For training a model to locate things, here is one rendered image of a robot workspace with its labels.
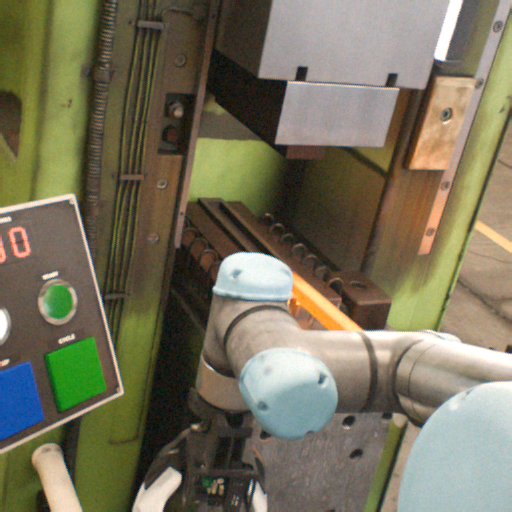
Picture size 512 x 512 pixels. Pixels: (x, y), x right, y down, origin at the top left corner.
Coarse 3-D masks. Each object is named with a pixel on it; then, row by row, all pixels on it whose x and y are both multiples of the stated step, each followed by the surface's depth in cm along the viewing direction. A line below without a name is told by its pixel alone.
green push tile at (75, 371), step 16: (48, 352) 104; (64, 352) 105; (80, 352) 107; (96, 352) 109; (48, 368) 104; (64, 368) 105; (80, 368) 107; (96, 368) 109; (64, 384) 105; (80, 384) 106; (96, 384) 108; (64, 400) 104; (80, 400) 106
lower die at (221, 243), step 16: (192, 208) 168; (208, 208) 167; (240, 208) 172; (192, 224) 161; (208, 224) 162; (224, 224) 161; (256, 224) 166; (192, 240) 157; (208, 240) 155; (224, 240) 157; (240, 240) 156; (272, 240) 161; (192, 256) 151; (208, 256) 152; (224, 256) 150; (288, 256) 155; (192, 272) 151; (304, 272) 150; (208, 288) 145; (320, 288) 146; (288, 304) 139; (336, 304) 144; (304, 320) 142
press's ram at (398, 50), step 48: (240, 0) 120; (288, 0) 113; (336, 0) 116; (384, 0) 120; (432, 0) 123; (240, 48) 120; (288, 48) 116; (336, 48) 120; (384, 48) 123; (432, 48) 127
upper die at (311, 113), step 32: (224, 64) 136; (224, 96) 137; (256, 96) 127; (288, 96) 120; (320, 96) 122; (352, 96) 125; (384, 96) 127; (256, 128) 127; (288, 128) 122; (320, 128) 125; (352, 128) 128; (384, 128) 130
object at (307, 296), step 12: (300, 288) 139; (312, 288) 140; (300, 300) 139; (312, 300) 136; (324, 300) 136; (312, 312) 135; (324, 312) 132; (336, 312) 133; (324, 324) 132; (336, 324) 129; (348, 324) 129
